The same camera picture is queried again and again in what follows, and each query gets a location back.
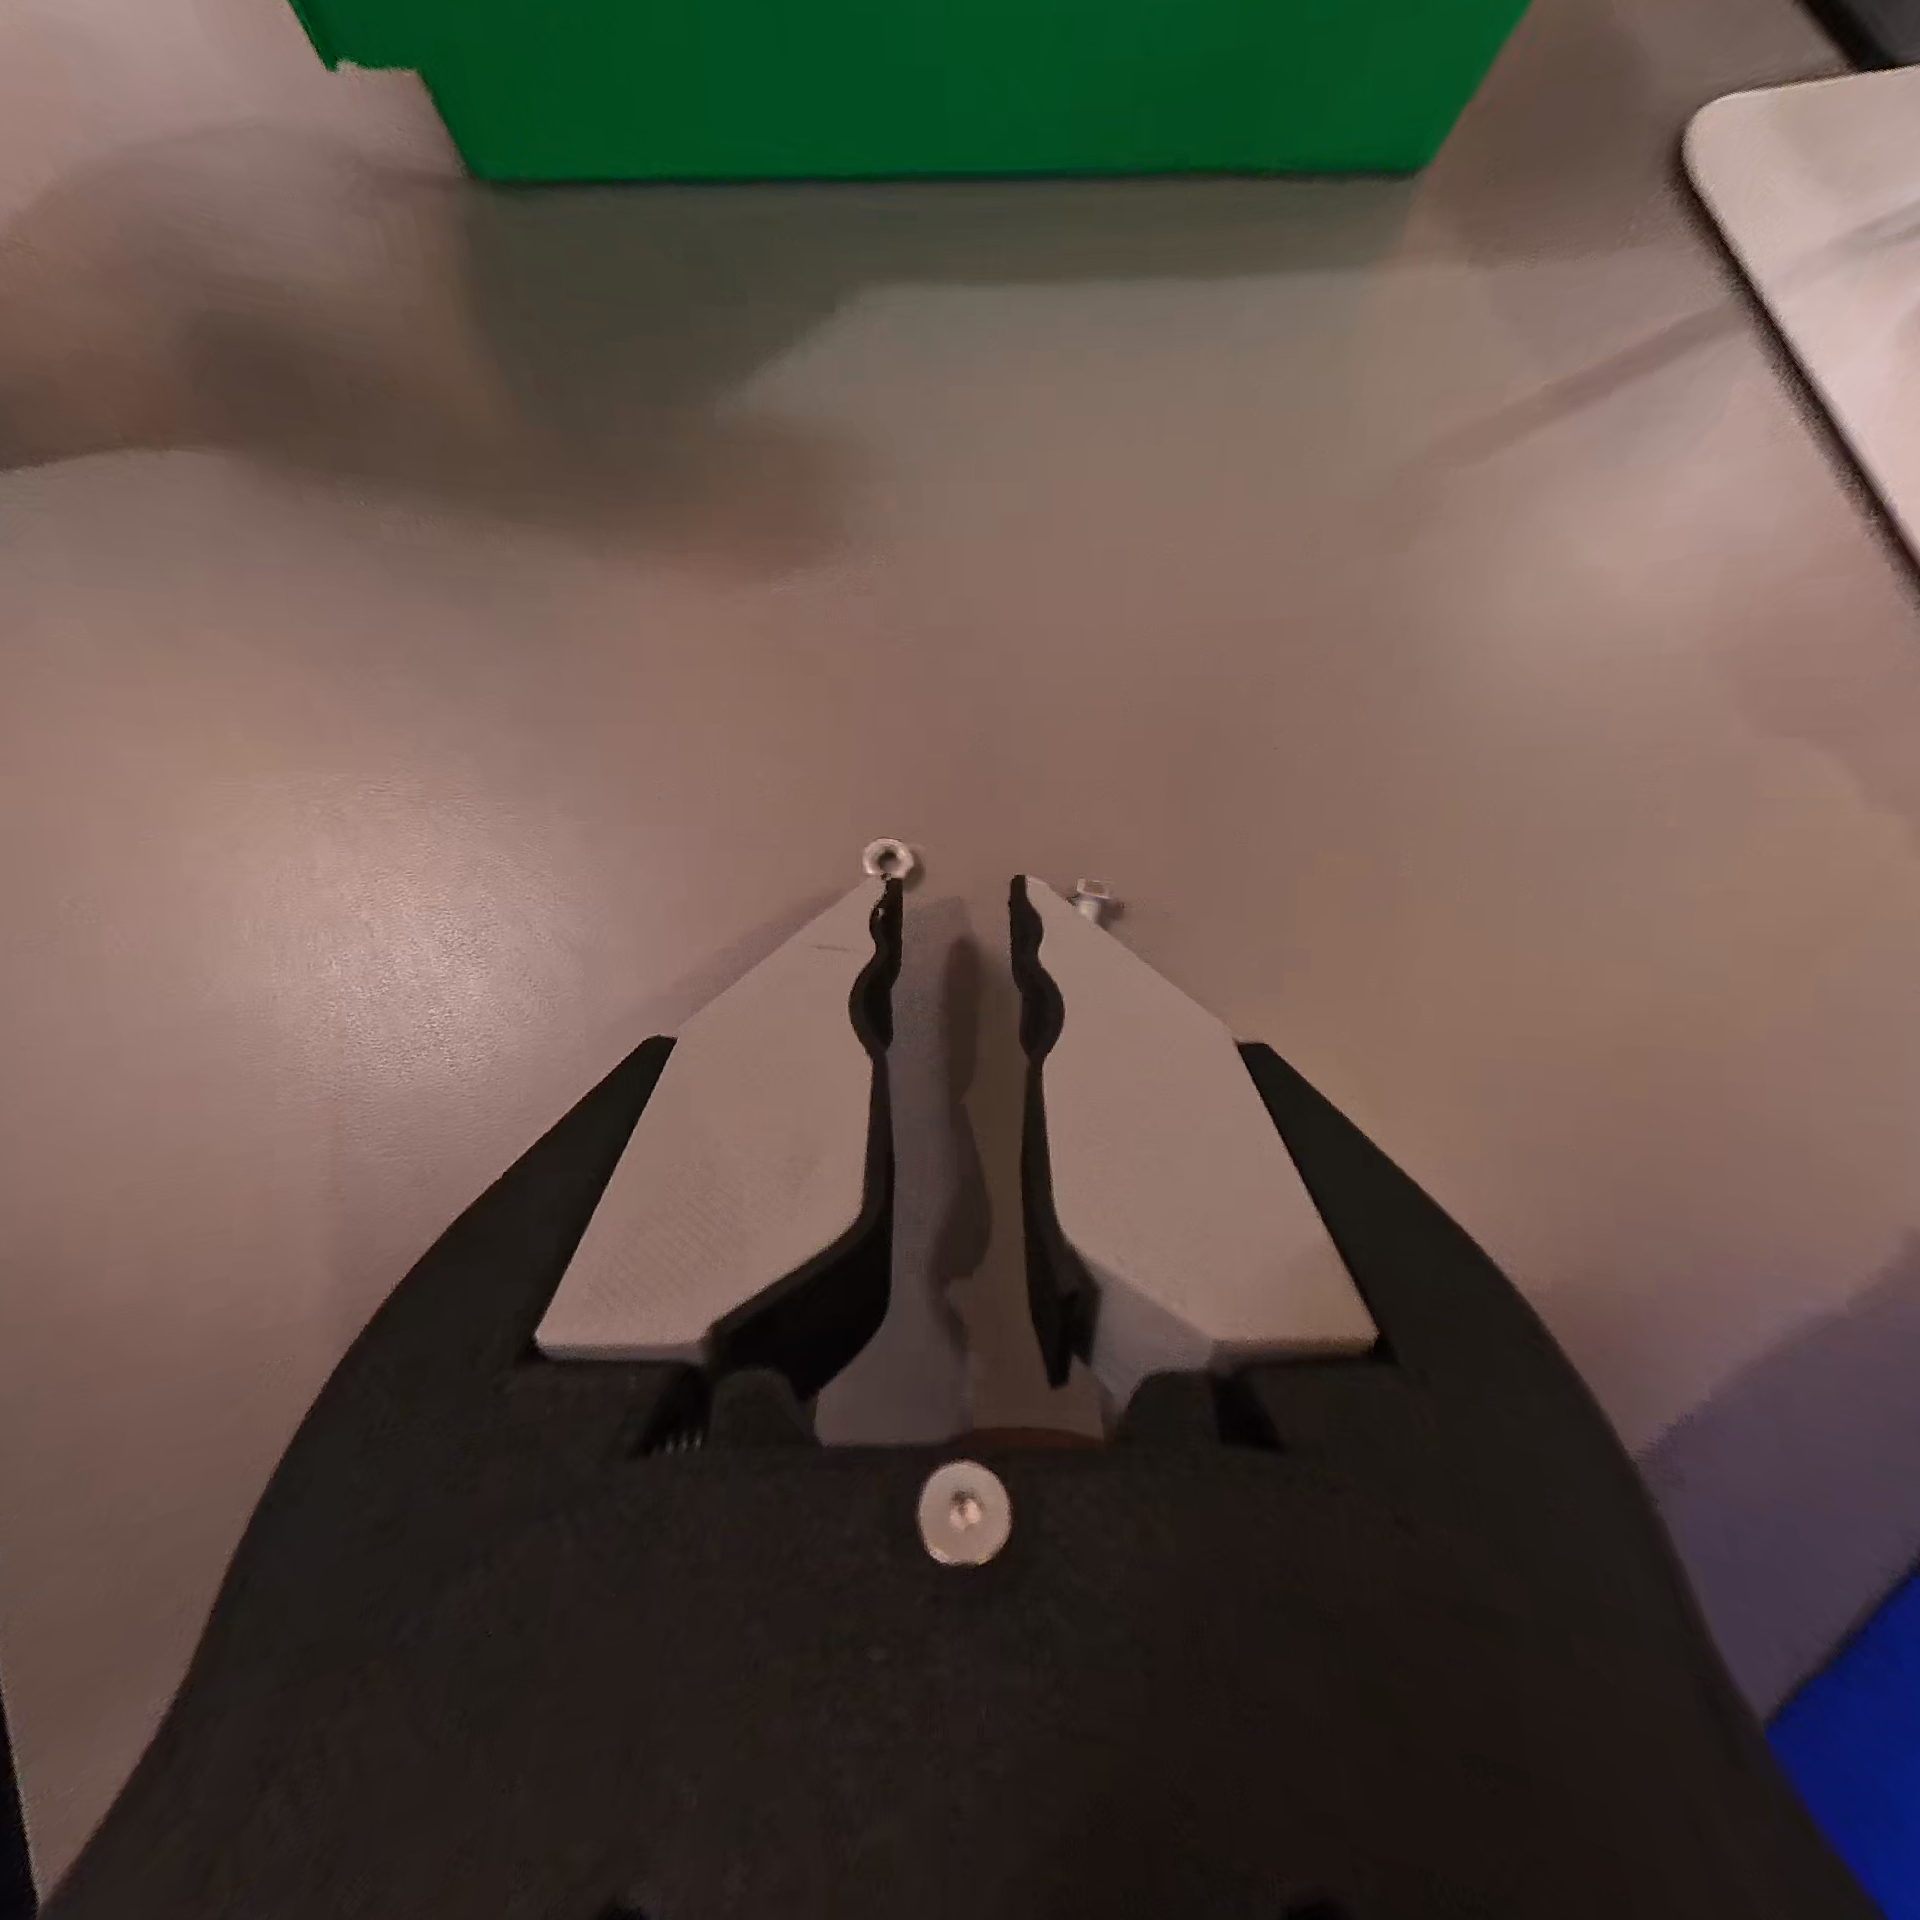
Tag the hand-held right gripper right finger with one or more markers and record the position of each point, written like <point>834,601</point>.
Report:
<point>1185,1171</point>

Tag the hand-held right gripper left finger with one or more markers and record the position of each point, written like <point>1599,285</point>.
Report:
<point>720,1171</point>

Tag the long silver bolt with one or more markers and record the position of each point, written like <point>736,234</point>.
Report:
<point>1092,897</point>

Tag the silver hex nut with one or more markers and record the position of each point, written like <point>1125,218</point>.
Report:
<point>869,860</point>

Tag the green plastic bin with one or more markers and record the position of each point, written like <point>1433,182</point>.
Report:
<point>901,90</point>

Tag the blue plastic bin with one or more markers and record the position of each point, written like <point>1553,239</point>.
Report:
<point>1861,1771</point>

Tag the white board stand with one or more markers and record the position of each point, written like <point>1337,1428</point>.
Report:
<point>1829,271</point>

